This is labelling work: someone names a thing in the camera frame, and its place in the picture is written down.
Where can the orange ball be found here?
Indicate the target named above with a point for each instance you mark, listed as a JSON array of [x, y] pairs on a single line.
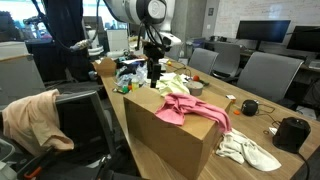
[[196, 78]]

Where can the black round speaker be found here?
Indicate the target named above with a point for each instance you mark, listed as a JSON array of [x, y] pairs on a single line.
[[291, 134]]

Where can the light green towel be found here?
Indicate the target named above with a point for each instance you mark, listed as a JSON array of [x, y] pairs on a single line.
[[175, 84]]

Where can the grey mesh office chair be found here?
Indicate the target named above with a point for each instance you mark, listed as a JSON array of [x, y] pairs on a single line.
[[83, 120]]

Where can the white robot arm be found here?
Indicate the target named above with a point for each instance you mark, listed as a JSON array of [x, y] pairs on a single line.
[[156, 17]]

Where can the black monitor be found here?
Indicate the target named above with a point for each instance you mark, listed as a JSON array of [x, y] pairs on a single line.
[[264, 30], [305, 38]]

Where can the grey chair near right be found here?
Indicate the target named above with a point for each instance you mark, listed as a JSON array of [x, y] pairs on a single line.
[[268, 75]]

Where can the small open cardboard box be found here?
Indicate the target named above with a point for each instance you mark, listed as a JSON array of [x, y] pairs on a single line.
[[105, 67]]

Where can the black monitor right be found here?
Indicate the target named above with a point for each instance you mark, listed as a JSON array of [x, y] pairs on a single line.
[[305, 38]]

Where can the grey chair middle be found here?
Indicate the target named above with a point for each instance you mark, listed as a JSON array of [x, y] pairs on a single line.
[[203, 60]]

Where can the black monitor left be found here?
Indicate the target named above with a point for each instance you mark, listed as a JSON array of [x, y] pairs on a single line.
[[264, 30]]

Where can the white cloth on table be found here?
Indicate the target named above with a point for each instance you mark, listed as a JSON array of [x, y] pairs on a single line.
[[240, 148]]

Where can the peach shirt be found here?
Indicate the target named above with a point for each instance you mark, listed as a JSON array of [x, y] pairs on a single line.
[[33, 122]]

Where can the small black speaker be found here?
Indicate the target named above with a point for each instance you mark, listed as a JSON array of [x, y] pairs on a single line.
[[249, 107]]

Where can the large cardboard box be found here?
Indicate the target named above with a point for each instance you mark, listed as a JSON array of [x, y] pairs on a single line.
[[185, 148]]

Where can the crumpled clear plastic bags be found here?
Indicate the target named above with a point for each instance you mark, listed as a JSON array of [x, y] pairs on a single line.
[[129, 73]]

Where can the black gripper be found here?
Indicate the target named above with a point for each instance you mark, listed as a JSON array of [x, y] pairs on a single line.
[[154, 54]]

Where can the orange black clamp left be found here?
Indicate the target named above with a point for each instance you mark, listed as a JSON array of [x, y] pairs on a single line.
[[34, 168]]

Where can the pink shirt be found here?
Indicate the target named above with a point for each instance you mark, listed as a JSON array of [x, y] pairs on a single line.
[[177, 105]]

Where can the grey duct tape roll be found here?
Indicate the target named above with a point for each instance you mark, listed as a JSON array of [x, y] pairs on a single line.
[[195, 88]]

